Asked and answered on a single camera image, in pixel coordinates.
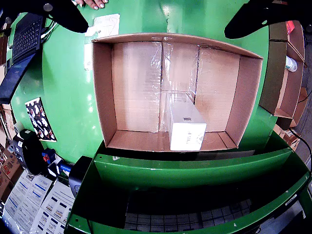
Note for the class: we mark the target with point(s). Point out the small blue red item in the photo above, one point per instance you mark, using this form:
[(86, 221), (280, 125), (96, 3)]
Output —
[(48, 156)]

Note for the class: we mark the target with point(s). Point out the black oval device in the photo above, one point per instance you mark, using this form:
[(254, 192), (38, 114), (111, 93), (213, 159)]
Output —
[(33, 156)]

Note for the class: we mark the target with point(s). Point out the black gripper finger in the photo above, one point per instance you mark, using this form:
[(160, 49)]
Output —
[(256, 17), (68, 17)]

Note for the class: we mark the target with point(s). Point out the printed paper sheet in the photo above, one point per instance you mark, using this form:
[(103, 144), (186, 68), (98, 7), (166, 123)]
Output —
[(24, 200), (56, 209)]

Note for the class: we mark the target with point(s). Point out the scribbled white paper piece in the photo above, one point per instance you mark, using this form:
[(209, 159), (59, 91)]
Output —
[(104, 24)]

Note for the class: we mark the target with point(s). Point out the red printed cardboard box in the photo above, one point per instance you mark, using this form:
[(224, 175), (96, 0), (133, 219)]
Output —
[(8, 168)]

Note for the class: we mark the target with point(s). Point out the black white patterned card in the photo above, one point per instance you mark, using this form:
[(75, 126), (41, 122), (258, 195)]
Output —
[(40, 119)]

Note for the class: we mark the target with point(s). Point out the black plastic device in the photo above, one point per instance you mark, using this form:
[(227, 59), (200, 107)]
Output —
[(78, 175)]

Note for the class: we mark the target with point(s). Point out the divided cardboard box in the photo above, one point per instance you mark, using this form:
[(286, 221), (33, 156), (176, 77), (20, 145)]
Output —
[(287, 97)]

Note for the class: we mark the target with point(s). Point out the shallow cardboard tray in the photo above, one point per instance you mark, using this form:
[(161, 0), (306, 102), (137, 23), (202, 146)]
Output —
[(136, 97)]

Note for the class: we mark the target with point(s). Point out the person's left hand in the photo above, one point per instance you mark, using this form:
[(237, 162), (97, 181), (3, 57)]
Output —
[(95, 3)]

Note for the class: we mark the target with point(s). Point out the white tall product box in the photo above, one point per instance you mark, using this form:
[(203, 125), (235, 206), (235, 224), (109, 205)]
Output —
[(187, 136)]

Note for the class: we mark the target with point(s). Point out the white bottle teal label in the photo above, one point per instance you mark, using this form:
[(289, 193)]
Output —
[(291, 64)]

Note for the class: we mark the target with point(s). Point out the green metal shelf rack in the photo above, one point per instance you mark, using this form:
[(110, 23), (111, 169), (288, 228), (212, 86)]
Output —
[(170, 170)]

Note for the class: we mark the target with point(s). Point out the black laptop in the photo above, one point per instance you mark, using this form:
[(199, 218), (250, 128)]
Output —
[(25, 39)]

